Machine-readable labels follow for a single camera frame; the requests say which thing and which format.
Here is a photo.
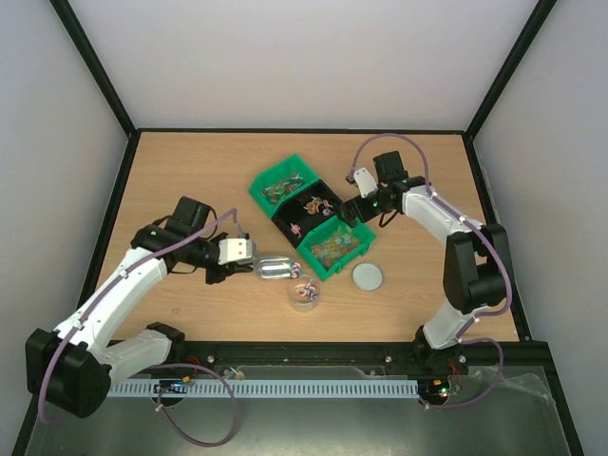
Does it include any metal scoop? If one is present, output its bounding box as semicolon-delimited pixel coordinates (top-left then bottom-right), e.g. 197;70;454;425
254;256;301;280

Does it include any black bin of lollipops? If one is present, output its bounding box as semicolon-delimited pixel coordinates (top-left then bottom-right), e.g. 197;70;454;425
272;180;343;248

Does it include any green bin of gummy candies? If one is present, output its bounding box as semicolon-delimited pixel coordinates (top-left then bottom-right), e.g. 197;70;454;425
296;217;376;281

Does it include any green bin of mixed candies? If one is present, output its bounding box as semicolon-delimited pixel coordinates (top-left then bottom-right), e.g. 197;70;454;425
249;154;320;218

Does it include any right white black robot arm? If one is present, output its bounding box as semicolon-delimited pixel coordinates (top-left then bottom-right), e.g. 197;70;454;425
339;151;513;372

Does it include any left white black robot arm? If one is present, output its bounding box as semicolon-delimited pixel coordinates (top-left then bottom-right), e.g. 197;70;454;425
26;197;256;423

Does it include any clear plastic jar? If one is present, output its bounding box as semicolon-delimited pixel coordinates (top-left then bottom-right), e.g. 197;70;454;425
287;275;320;313

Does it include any white jar lid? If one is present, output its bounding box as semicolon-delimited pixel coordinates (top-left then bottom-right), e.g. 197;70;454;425
351;262;384;292

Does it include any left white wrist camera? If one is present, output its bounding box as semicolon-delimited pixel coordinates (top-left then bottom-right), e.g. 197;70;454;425
218;237;257;265

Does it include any slotted grey cable duct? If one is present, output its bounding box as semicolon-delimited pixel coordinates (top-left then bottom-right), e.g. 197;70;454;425
108;379;419;399

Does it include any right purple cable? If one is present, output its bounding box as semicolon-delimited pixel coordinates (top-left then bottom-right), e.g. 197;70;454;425
348;133;514;412

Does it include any black aluminium frame rail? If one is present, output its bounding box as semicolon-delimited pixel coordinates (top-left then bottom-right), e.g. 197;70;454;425
47;339;552;376

